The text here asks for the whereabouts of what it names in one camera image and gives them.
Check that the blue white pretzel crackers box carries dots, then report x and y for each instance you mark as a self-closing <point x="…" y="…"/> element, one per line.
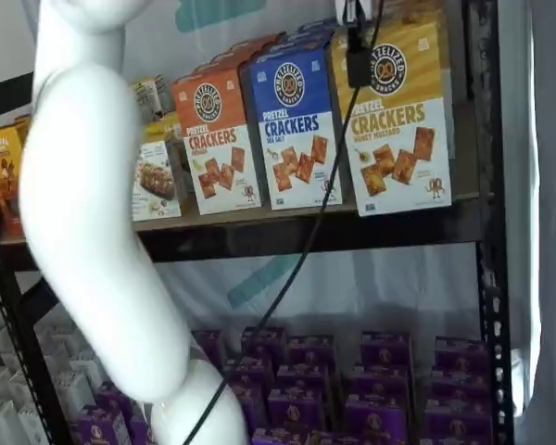
<point x="296" y="48"/>
<point x="292" y="153"/>
<point x="310" y="29"/>

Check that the black metal shelf frame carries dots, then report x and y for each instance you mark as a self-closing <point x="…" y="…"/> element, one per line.
<point x="352" y="232"/>

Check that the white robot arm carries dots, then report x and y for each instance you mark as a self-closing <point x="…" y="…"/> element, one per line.
<point x="88" y="185"/>

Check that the orange brown snack box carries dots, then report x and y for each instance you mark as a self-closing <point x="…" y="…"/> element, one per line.
<point x="11" y="176"/>
<point x="23" y="125"/>

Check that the Simple Mills almond bars box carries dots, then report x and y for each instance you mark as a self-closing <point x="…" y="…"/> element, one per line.
<point x="155" y="185"/>
<point x="153" y="95"/>
<point x="160" y="127"/>

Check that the wooden shelf board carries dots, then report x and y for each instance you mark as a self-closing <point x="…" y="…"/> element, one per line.
<point x="187" y="224"/>

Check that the yellow white pretzel crackers box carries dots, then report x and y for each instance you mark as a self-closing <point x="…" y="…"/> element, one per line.
<point x="412" y="9"/>
<point x="398" y="153"/>

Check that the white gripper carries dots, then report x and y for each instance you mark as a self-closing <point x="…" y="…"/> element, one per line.
<point x="344" y="10"/>

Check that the orange white pretzel crackers box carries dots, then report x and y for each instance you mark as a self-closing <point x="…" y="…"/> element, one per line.
<point x="255" y="44"/>
<point x="222" y="65"/>
<point x="218" y="157"/>

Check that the purple Annie's snack box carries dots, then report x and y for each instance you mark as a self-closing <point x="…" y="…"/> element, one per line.
<point x="375" y="417"/>
<point x="459" y="385"/>
<point x="311" y="350"/>
<point x="97" y="426"/>
<point x="381" y="380"/>
<point x="462" y="352"/>
<point x="245" y="405"/>
<point x="250" y="373"/>
<point x="113" y="394"/>
<point x="454" y="439"/>
<point x="304" y="377"/>
<point x="264" y="343"/>
<point x="141" y="431"/>
<point x="280" y="438"/>
<point x="297" y="410"/>
<point x="207" y="347"/>
<point x="370" y="440"/>
<point x="385" y="347"/>
<point x="458" y="417"/>

